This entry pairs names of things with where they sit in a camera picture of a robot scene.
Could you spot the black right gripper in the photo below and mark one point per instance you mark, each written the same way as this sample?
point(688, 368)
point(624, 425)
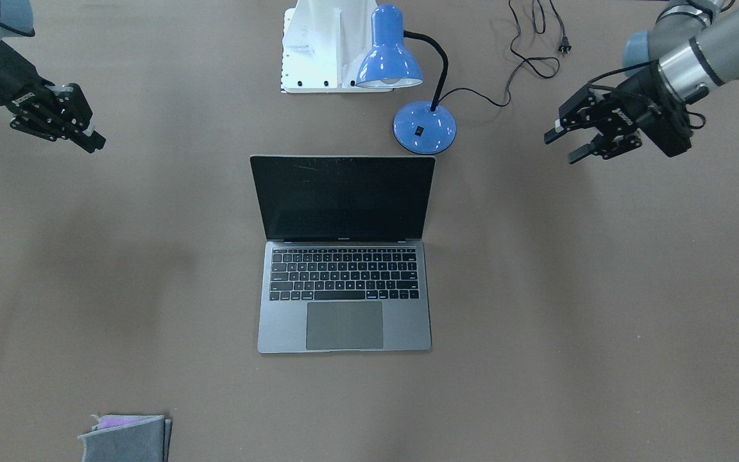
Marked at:
point(5, 82)

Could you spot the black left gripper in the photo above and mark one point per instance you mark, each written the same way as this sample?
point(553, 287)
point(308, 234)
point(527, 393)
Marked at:
point(640, 104)

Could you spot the grey laptop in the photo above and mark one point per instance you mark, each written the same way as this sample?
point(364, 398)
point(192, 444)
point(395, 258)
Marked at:
point(344, 264)

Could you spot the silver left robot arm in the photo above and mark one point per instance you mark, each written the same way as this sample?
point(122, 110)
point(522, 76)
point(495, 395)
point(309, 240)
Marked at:
point(692, 50)

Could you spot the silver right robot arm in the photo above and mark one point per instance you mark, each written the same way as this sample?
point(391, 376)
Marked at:
point(16, 19)

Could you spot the blue desk lamp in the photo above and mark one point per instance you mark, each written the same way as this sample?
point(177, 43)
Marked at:
point(421, 127)

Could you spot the folded grey cloth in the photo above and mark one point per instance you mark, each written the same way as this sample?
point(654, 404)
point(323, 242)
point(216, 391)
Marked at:
point(127, 438)

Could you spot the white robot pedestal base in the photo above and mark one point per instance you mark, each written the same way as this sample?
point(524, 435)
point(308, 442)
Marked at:
point(324, 44)

